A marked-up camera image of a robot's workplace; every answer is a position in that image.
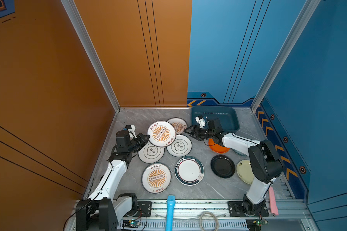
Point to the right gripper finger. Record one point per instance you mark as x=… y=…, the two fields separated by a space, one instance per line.
x=193 y=133
x=193 y=129

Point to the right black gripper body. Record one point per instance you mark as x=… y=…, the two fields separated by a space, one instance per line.
x=206 y=133

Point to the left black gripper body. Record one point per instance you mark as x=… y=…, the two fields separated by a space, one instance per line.
x=138 y=143

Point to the white flower plate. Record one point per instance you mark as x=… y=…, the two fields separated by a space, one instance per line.
x=151 y=153
x=181 y=147

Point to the orange plastic plate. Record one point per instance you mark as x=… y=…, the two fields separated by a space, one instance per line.
x=217 y=148

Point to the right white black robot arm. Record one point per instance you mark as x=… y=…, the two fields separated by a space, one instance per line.
x=266 y=163

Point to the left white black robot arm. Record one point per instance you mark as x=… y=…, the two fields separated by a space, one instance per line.
x=100 y=211

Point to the teal plastic bin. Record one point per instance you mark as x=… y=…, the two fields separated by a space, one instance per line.
x=227 y=116

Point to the teal patterned small plate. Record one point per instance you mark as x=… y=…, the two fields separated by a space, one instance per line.
x=239 y=153

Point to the black plate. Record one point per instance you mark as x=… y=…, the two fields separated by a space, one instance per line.
x=223 y=166

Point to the white plate dark green rim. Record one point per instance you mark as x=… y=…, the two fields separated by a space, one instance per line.
x=189 y=171

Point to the large orange sunburst plate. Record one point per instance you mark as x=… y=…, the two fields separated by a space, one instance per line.
x=156 y=178

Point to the cream yellow plate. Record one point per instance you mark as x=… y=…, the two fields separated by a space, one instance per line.
x=244 y=171

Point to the left green circuit board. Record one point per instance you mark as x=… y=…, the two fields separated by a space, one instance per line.
x=131 y=224

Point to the green circuit board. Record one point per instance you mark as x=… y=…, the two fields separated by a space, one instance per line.
x=131 y=224
x=256 y=224

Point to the right green circuit board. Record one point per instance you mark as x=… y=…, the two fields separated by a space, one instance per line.
x=256 y=224

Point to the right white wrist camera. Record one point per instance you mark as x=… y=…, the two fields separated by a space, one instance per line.
x=202 y=121

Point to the light blue handle tool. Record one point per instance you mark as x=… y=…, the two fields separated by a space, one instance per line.
x=169 y=212

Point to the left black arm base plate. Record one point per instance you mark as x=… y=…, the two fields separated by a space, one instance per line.
x=144 y=208

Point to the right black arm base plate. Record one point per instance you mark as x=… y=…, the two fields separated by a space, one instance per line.
x=234 y=208

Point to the aluminium frame rail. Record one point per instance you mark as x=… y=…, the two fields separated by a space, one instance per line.
x=195 y=215

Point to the pink handle tool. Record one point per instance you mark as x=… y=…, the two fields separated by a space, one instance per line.
x=273 y=204

